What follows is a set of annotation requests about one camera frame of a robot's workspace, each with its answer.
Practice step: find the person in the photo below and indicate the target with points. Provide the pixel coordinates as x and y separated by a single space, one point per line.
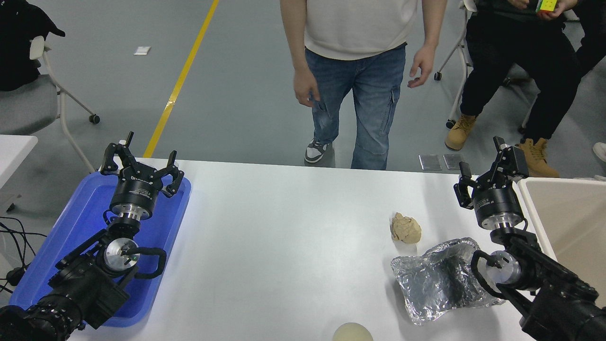
511 61
360 71

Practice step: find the large pale bin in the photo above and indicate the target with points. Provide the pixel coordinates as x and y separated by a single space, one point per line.
568 222

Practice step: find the black garment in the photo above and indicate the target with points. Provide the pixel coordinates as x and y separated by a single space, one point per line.
19 47

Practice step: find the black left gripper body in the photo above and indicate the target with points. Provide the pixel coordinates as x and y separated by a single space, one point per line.
135 192

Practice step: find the person's right hand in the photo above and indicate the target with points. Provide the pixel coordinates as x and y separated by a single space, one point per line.
305 87
518 3

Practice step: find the crumpled tan paper ball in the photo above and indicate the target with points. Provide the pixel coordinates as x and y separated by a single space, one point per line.
405 228

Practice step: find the person's left hand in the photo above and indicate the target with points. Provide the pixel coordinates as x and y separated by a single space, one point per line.
423 66
564 5

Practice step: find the metal floor plate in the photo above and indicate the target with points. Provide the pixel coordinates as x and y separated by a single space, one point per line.
430 162
452 161

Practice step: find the small white table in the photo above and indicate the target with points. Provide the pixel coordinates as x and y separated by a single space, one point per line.
14 151

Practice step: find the colourful puzzle cube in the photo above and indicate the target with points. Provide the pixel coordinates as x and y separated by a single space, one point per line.
546 5

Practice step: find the blue plastic tray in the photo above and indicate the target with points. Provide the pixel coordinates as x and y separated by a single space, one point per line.
75 222

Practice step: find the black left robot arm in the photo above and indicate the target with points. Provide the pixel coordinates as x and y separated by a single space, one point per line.
85 289

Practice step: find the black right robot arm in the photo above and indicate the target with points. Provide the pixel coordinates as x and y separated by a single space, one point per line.
558 293

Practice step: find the white framed chair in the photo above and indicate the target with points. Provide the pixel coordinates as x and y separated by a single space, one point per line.
461 57

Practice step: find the white paper cup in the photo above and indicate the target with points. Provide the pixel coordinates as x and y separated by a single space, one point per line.
352 333

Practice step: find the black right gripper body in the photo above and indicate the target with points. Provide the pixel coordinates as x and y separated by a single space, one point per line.
497 203

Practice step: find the white shoe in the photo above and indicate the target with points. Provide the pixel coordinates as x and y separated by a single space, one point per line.
600 151
592 178

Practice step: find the crumpled silver foil tray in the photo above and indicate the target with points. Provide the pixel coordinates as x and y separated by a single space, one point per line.
426 284

